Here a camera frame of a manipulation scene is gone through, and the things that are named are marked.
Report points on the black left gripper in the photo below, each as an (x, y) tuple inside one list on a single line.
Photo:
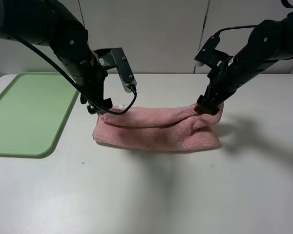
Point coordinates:
[(91, 80)]

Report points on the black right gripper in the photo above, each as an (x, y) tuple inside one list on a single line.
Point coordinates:
[(216, 91)]

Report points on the pink fluffy towel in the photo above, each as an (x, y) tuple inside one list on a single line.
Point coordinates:
[(158, 129)]

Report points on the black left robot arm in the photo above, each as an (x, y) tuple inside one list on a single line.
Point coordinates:
[(51, 31)]

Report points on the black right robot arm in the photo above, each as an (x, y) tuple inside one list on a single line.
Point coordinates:
[(269, 42)]

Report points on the white towel label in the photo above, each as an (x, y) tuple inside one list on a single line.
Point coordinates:
[(122, 107)]

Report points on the light green plastic tray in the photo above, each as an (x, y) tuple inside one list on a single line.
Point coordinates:
[(34, 108)]

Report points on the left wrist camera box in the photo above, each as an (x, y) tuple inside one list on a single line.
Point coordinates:
[(124, 69)]

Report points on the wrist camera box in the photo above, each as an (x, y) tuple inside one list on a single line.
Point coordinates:
[(124, 69), (208, 55)]

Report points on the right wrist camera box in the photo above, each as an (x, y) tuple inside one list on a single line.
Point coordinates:
[(208, 55)]

